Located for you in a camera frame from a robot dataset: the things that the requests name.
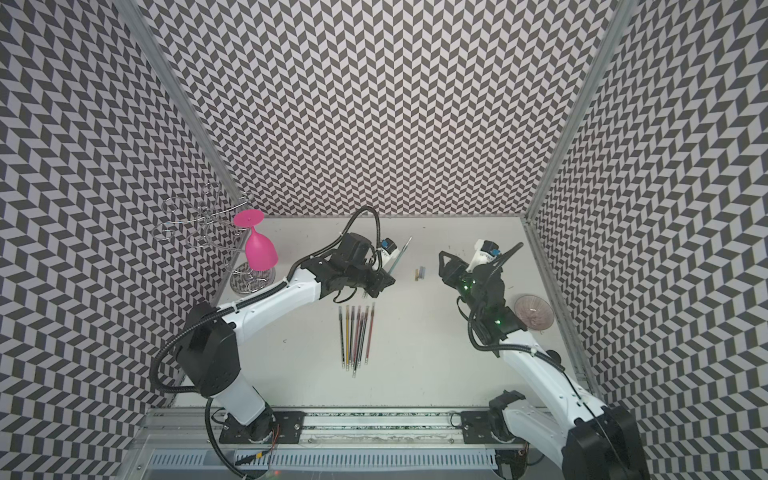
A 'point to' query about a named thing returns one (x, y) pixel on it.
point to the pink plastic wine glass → (261, 253)
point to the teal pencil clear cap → (400, 254)
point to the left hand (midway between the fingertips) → (391, 283)
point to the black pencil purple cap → (352, 335)
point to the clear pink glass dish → (534, 311)
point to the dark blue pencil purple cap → (363, 331)
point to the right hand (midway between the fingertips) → (443, 261)
